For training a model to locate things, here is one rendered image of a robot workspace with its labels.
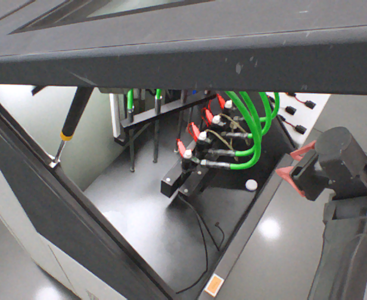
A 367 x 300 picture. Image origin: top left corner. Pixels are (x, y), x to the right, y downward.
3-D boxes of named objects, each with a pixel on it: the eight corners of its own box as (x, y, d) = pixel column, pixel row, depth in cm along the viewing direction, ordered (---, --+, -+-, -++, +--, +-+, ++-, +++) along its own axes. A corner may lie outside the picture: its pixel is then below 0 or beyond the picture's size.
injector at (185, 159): (187, 200, 114) (196, 164, 98) (175, 192, 116) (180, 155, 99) (192, 194, 116) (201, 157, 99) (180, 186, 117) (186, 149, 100)
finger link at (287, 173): (262, 168, 72) (295, 175, 63) (283, 144, 74) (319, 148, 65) (278, 190, 74) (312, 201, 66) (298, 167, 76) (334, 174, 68)
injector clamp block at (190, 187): (183, 218, 117) (189, 196, 104) (159, 202, 119) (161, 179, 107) (232, 151, 135) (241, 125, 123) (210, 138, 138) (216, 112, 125)
